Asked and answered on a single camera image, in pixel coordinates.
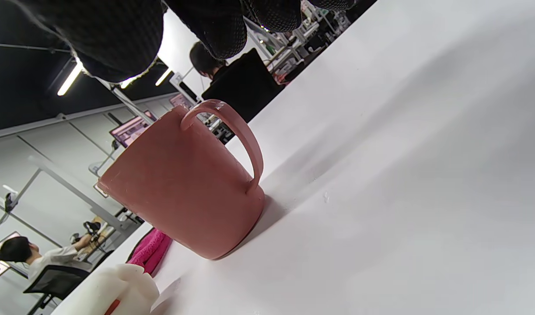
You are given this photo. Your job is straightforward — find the person's right hand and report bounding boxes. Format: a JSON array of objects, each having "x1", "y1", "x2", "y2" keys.
[{"x1": 11, "y1": 0, "x2": 356, "y2": 84}]

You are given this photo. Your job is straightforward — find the pink water cup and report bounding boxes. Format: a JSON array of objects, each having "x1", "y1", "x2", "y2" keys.
[{"x1": 97, "y1": 99, "x2": 266, "y2": 260}]

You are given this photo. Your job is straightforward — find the pink cloth with black edge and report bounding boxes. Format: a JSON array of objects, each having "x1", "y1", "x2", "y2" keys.
[{"x1": 126, "y1": 228, "x2": 172, "y2": 275}]

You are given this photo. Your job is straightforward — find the wooden handled sponge cup brush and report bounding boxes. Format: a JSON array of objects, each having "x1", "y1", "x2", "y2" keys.
[{"x1": 53, "y1": 263, "x2": 160, "y2": 315}]

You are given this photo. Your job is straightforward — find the row of ceiling tube lights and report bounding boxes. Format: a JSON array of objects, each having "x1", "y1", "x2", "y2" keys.
[{"x1": 57, "y1": 61, "x2": 172, "y2": 96}]

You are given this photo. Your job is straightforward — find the monitor with pink screen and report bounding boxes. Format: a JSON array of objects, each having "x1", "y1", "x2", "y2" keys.
[
  {"x1": 169, "y1": 93, "x2": 194, "y2": 110},
  {"x1": 110, "y1": 110, "x2": 157, "y2": 148}
]

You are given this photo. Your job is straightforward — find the black mesh office chair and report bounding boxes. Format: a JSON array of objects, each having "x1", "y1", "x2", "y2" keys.
[{"x1": 201, "y1": 48, "x2": 286, "y2": 145}]

